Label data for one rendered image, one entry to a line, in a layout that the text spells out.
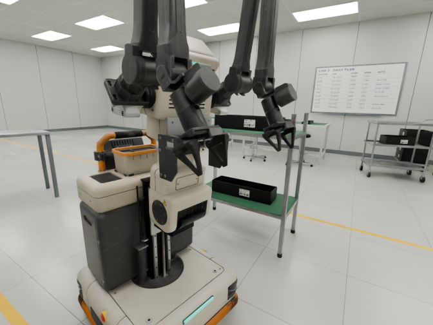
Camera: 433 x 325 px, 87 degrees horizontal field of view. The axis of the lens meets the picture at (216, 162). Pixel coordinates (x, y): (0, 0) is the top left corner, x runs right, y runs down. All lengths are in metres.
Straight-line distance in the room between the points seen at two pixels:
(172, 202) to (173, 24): 0.58
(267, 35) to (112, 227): 0.99
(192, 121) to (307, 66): 6.21
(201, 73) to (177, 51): 0.11
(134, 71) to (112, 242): 0.77
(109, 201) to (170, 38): 0.73
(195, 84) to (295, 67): 6.27
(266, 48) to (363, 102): 5.61
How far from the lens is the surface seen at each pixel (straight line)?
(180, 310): 1.19
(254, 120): 1.88
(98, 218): 1.11
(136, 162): 1.15
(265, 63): 0.92
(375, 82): 6.47
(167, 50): 0.58
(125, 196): 1.11
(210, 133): 0.53
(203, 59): 0.86
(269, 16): 0.95
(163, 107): 0.83
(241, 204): 1.93
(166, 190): 0.90
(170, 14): 0.60
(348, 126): 6.48
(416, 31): 6.68
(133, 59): 0.67
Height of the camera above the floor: 1.15
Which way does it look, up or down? 14 degrees down
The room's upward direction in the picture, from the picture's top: 1 degrees clockwise
